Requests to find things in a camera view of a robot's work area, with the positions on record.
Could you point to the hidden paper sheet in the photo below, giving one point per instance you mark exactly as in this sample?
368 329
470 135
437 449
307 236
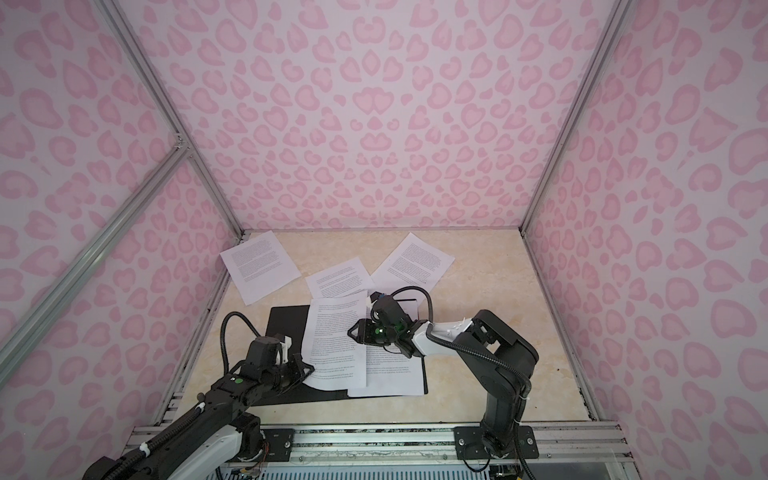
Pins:
412 263

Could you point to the left diagonal aluminium bar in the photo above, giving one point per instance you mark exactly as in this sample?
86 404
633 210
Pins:
41 317

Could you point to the corner aluminium post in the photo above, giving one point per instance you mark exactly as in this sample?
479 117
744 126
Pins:
116 20
620 14

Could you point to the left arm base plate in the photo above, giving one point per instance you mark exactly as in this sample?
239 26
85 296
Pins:
279 444

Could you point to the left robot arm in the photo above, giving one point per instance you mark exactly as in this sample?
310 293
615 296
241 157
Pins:
218 427

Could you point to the centre highlighted paper sheet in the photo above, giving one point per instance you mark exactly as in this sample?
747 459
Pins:
344 279

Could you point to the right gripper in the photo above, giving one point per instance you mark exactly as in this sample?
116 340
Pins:
364 332

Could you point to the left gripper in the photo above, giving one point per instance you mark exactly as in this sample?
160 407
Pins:
299 371

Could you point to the left corner aluminium post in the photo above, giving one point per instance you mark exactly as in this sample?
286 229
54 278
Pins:
116 20

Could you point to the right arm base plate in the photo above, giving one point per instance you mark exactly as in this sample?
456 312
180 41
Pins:
475 443

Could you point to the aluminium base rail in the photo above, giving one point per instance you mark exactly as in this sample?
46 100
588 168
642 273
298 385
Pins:
568 450

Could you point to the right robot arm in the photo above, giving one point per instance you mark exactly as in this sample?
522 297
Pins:
499 358

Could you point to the right corner aluminium post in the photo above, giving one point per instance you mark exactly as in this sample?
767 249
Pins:
620 14

